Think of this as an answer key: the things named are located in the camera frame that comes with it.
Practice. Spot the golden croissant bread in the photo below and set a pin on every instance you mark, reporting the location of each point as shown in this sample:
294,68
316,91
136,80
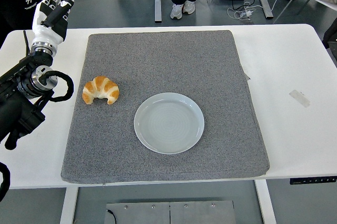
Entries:
105,87

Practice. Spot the translucent tape piece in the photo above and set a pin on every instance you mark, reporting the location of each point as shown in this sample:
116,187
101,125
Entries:
299,98

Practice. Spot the black fabric object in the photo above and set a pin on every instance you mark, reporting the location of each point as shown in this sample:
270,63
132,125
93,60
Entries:
332,37

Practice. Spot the white chair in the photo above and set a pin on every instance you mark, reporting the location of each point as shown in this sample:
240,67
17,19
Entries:
319,1

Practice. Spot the pale grey round plate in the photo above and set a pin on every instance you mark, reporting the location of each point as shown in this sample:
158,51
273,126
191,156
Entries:
168,124

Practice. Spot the white table leg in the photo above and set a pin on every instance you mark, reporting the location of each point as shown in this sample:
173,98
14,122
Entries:
69,205
265,203

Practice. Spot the grey fabric mat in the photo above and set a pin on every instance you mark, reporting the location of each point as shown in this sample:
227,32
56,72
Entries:
171,63

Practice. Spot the grey metal plate with screws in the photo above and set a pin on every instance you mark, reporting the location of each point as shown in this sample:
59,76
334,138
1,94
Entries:
144,214

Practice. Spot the black table control panel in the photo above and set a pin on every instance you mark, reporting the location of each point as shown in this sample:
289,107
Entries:
313,181

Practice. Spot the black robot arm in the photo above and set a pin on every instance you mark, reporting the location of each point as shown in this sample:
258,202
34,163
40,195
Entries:
15,113

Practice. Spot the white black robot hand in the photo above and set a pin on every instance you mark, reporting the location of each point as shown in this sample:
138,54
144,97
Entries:
44,33

